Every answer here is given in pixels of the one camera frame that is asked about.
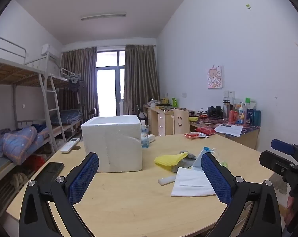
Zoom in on wooden chair with smiley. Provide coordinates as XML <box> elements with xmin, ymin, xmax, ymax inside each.
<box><xmin>173</xmin><ymin>109</ymin><xmax>190</xmax><ymax>136</ymax></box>

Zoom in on printed paper sheet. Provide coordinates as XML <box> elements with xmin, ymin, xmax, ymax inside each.
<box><xmin>214</xmin><ymin>123</ymin><xmax>243</xmax><ymax>138</ymax></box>

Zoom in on blue face mask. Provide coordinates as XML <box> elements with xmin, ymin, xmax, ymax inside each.
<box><xmin>191</xmin><ymin>146</ymin><xmax>229</xmax><ymax>171</ymax></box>

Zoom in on hanging dark clothes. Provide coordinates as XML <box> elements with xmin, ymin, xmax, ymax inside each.
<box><xmin>68</xmin><ymin>78</ymin><xmax>84</xmax><ymax>93</ymax></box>

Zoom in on brown curtain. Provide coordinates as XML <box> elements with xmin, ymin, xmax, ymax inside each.
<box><xmin>60</xmin><ymin>47</ymin><xmax>99</xmax><ymax>118</ymax></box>
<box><xmin>123</xmin><ymin>44</ymin><xmax>160</xmax><ymax>115</ymax></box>

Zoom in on white plastic bottle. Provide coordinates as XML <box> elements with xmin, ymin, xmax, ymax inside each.
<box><xmin>158</xmin><ymin>175</ymin><xmax>176</xmax><ymax>185</ymax></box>

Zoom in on white remote control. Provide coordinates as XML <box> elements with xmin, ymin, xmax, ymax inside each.
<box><xmin>59</xmin><ymin>137</ymin><xmax>80</xmax><ymax>153</ymax></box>

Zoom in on red bag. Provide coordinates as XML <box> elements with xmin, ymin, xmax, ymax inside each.
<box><xmin>24</xmin><ymin>154</ymin><xmax>47</xmax><ymax>172</ymax></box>

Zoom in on white air conditioner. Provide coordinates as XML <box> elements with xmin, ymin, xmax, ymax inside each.
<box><xmin>41</xmin><ymin>44</ymin><xmax>59</xmax><ymax>60</ymax></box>

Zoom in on glass balcony door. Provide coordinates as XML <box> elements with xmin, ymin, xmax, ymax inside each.
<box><xmin>96</xmin><ymin>51</ymin><xmax>126</xmax><ymax>116</ymax></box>

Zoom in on white foam box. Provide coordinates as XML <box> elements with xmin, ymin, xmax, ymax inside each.
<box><xmin>81</xmin><ymin>115</ymin><xmax>142</xmax><ymax>173</ymax></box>

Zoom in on folded blue quilt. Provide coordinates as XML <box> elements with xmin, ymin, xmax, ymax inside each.
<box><xmin>52</xmin><ymin>109</ymin><xmax>83</xmax><ymax>126</ymax></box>

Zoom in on yellow foam net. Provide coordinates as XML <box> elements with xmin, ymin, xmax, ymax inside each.
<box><xmin>154</xmin><ymin>152</ymin><xmax>189</xmax><ymax>170</ymax></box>

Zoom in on clear water bottle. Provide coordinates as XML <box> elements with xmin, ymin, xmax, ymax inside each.
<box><xmin>222</xmin><ymin>98</ymin><xmax>230</xmax><ymax>122</ymax></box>

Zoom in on pink cartoon wall poster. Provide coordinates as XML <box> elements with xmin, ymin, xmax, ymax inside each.
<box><xmin>208</xmin><ymin>66</ymin><xmax>225</xmax><ymax>89</ymax></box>

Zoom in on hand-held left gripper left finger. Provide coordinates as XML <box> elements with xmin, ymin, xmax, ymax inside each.
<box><xmin>19</xmin><ymin>152</ymin><xmax>100</xmax><ymax>237</ymax></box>

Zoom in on grey sock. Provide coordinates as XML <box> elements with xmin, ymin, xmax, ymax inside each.
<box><xmin>171</xmin><ymin>150</ymin><xmax>197</xmax><ymax>173</ymax></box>

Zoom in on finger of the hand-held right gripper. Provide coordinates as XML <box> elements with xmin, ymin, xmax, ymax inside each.
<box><xmin>271</xmin><ymin>139</ymin><xmax>298</xmax><ymax>162</ymax></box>
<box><xmin>259</xmin><ymin>150</ymin><xmax>297</xmax><ymax>178</ymax></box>

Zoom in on blue plaid quilt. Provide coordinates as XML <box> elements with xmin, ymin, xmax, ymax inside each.
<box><xmin>0</xmin><ymin>126</ymin><xmax>49</xmax><ymax>166</ymax></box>

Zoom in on clear spray bottle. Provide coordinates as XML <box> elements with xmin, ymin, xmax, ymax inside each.
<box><xmin>141</xmin><ymin>120</ymin><xmax>149</xmax><ymax>149</ymax></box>

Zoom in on black phone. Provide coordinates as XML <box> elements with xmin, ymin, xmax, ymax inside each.
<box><xmin>38</xmin><ymin>162</ymin><xmax>65</xmax><ymax>190</ymax></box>

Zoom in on small red snack packet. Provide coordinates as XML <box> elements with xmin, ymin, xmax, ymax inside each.
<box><xmin>184</xmin><ymin>132</ymin><xmax>209</xmax><ymax>139</ymax></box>

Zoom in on white bed ladder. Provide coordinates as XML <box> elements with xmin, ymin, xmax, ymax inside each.
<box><xmin>38</xmin><ymin>73</ymin><xmax>67</xmax><ymax>153</ymax></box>

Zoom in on white tissue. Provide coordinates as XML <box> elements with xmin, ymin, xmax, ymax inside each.
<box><xmin>171</xmin><ymin>167</ymin><xmax>216</xmax><ymax>197</ymax></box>

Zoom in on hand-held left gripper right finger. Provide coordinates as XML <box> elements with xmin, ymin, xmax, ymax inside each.
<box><xmin>200</xmin><ymin>152</ymin><xmax>283</xmax><ymax>237</ymax></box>

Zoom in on black headphones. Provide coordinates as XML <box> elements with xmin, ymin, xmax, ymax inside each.
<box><xmin>207</xmin><ymin>106</ymin><xmax>223</xmax><ymax>118</ymax></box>

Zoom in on wooden desk with drawers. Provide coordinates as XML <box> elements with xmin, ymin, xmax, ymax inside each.
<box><xmin>143</xmin><ymin>104</ymin><xmax>196</xmax><ymax>137</ymax></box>

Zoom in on ceiling tube light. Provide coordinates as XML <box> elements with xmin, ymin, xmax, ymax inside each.
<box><xmin>80</xmin><ymin>13</ymin><xmax>127</xmax><ymax>21</ymax></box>

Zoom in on beige cloth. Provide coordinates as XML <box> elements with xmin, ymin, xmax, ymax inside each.
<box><xmin>11</xmin><ymin>173</ymin><xmax>28</xmax><ymax>187</ymax></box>

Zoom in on large red snack packet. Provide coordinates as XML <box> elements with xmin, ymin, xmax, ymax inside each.
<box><xmin>195</xmin><ymin>126</ymin><xmax>216</xmax><ymax>136</ymax></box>

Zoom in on group of toiletry bottles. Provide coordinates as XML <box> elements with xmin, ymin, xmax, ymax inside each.
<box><xmin>228</xmin><ymin>97</ymin><xmax>261</xmax><ymax>126</ymax></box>

